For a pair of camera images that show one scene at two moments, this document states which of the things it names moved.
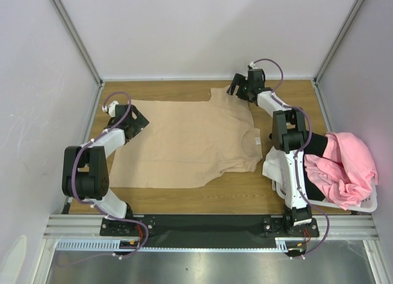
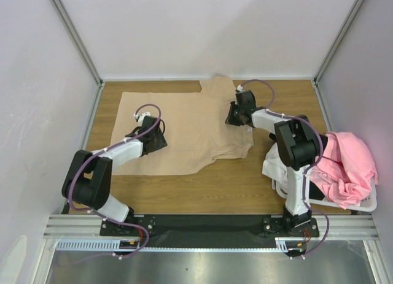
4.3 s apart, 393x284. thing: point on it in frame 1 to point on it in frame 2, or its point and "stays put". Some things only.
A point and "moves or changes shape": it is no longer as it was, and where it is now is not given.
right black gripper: (241, 86) to (233, 117)
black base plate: (207, 231) stays put
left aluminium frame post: (67, 22) stays put
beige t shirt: (188, 143) moves or changes shape
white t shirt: (274, 165) stays put
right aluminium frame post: (316, 84) stays put
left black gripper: (140, 122) to (161, 143)
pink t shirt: (345, 171) stays put
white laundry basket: (369, 205) stays put
